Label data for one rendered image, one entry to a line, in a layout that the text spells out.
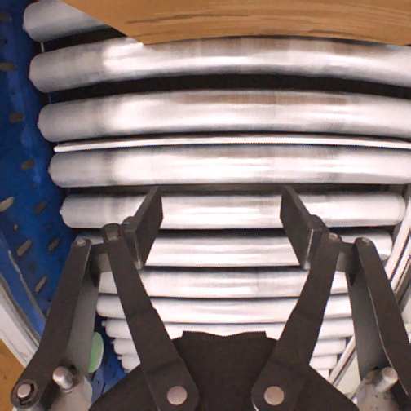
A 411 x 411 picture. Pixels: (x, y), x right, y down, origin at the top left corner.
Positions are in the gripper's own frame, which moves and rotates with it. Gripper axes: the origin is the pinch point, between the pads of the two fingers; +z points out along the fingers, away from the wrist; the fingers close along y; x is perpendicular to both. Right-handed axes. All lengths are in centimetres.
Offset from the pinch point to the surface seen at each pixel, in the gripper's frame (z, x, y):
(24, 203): 8.1, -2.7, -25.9
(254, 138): 10.9, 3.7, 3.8
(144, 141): 10.9, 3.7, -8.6
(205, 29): 6.8, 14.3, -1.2
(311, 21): 4.3, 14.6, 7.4
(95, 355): 3.7, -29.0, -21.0
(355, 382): 10, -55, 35
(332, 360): 11, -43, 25
